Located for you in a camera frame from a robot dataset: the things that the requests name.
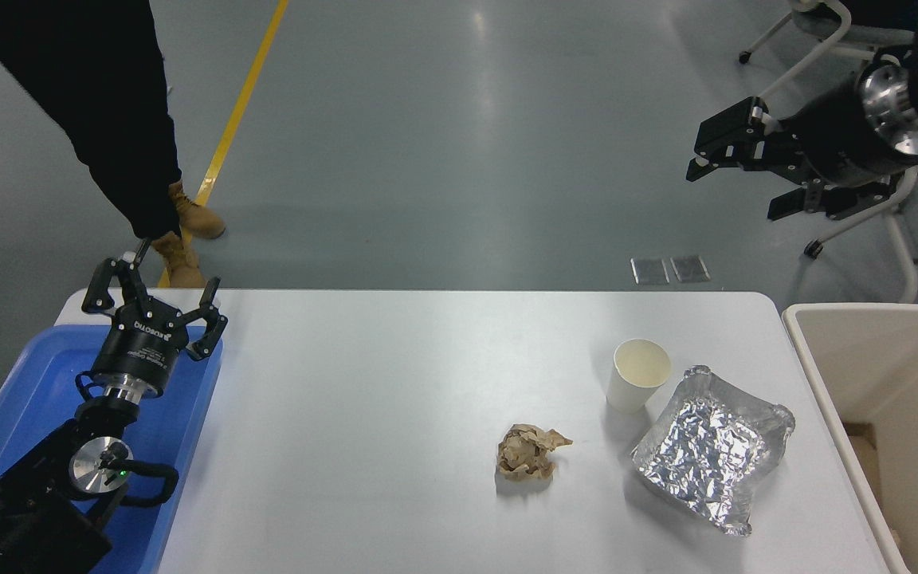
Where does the large pale bin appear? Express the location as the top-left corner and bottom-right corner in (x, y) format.
(781, 303), (918, 574)

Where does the person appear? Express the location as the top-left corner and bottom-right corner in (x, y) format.
(0, 0), (227, 289)

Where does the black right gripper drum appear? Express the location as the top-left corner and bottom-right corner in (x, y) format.
(786, 78), (900, 190)

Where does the white paper cup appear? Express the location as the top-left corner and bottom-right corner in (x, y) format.
(606, 338), (672, 413)

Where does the blue plastic tray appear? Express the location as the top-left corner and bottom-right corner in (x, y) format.
(0, 323), (223, 574)

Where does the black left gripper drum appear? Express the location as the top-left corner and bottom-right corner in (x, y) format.
(93, 297), (190, 394)

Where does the crumpled tan paper ball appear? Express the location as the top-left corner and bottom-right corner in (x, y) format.
(496, 423), (574, 482)

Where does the metal floor plate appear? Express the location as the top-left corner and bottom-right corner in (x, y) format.
(670, 254), (711, 282)
(631, 257), (670, 285)

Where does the silver foil tray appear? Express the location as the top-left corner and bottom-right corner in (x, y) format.
(630, 365), (796, 537)

